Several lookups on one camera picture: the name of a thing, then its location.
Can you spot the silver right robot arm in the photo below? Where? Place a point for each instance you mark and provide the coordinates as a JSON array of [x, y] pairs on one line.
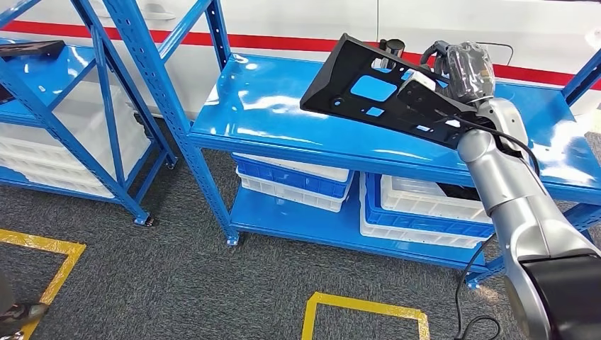
[[512, 187]]

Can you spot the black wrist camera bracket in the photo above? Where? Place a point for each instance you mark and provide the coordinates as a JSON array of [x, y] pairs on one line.
[[432, 103]]

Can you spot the blue steel shelf rack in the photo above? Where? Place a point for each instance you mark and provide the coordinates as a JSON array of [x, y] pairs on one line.
[[47, 70], [263, 103]]

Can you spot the person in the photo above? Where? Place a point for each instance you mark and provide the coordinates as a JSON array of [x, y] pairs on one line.
[[23, 312]]

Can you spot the blue plastic crate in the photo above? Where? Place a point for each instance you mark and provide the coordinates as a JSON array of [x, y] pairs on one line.
[[422, 226], [291, 180]]

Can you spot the black cylindrical object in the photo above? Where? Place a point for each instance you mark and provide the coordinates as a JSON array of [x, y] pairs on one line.
[[392, 47]]

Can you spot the black plastic panel part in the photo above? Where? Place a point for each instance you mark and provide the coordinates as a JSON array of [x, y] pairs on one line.
[[33, 48], [324, 89], [460, 191]]

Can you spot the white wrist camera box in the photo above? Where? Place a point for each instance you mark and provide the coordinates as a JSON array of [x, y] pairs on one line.
[[420, 80]]

